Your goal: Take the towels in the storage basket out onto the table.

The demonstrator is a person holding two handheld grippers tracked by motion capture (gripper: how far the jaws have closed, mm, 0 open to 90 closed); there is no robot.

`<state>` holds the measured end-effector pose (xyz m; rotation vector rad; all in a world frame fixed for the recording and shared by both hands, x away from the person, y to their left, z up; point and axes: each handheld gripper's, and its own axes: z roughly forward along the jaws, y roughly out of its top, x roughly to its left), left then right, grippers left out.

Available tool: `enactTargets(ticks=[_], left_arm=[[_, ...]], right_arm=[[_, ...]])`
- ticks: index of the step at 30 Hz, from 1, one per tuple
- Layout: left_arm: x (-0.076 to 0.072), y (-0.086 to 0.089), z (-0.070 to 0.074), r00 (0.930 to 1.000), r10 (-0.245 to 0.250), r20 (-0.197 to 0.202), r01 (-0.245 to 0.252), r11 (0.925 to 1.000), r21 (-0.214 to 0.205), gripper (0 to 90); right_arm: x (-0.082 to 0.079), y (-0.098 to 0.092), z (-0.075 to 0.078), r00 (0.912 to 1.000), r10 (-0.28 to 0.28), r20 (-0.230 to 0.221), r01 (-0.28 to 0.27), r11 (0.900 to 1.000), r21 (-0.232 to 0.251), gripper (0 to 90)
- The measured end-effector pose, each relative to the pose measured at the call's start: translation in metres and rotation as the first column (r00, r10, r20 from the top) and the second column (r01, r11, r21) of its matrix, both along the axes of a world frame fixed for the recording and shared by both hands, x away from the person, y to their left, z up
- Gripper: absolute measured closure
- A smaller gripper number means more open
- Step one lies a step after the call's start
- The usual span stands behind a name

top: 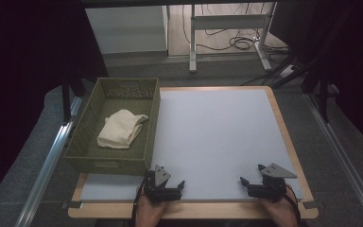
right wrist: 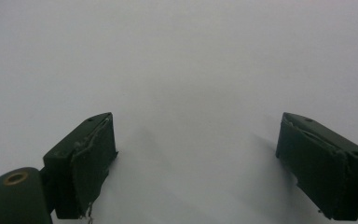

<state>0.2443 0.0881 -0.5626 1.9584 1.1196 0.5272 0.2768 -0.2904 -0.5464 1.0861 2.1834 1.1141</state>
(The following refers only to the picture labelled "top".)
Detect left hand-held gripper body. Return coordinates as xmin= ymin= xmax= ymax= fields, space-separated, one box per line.
xmin=143 ymin=165 xmax=183 ymax=204

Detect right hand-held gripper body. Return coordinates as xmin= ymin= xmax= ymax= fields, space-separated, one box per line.
xmin=247 ymin=163 xmax=298 ymax=202

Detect cream egg-print cloth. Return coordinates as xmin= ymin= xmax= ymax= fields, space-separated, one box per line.
xmin=96 ymin=109 xmax=149 ymax=149

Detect green plastic basket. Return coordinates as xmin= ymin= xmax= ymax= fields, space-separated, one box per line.
xmin=63 ymin=77 xmax=162 ymax=177

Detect person's left hand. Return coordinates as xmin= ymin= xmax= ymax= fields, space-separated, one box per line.
xmin=135 ymin=188 xmax=168 ymax=227

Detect person's right hand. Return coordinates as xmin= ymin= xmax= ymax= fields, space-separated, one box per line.
xmin=259 ymin=188 xmax=299 ymax=227

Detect light grey table mat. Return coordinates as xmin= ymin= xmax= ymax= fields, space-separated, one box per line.
xmin=79 ymin=89 xmax=304 ymax=202

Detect black metal stand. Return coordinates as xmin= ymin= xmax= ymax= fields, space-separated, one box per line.
xmin=320 ymin=75 xmax=330 ymax=124
xmin=60 ymin=75 xmax=72 ymax=124

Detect white power strip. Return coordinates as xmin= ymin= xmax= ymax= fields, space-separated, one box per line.
xmin=278 ymin=64 xmax=297 ymax=79

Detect dark curtain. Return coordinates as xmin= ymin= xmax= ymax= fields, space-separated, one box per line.
xmin=268 ymin=0 xmax=363 ymax=155
xmin=0 ymin=0 xmax=110 ymax=212

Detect white cabinet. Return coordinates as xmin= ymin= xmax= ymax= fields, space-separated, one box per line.
xmin=84 ymin=5 xmax=169 ymax=56

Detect right hand-held gripper cable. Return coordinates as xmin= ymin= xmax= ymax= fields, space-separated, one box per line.
xmin=283 ymin=183 xmax=307 ymax=227

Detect aluminium rail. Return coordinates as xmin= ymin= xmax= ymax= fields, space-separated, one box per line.
xmin=303 ymin=93 xmax=363 ymax=227
xmin=13 ymin=96 xmax=84 ymax=227

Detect black floor cables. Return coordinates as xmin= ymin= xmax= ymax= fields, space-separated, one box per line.
xmin=182 ymin=3 xmax=292 ymax=64

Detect white metal desk frame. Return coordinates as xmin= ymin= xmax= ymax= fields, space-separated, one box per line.
xmin=188 ymin=3 xmax=278 ymax=74

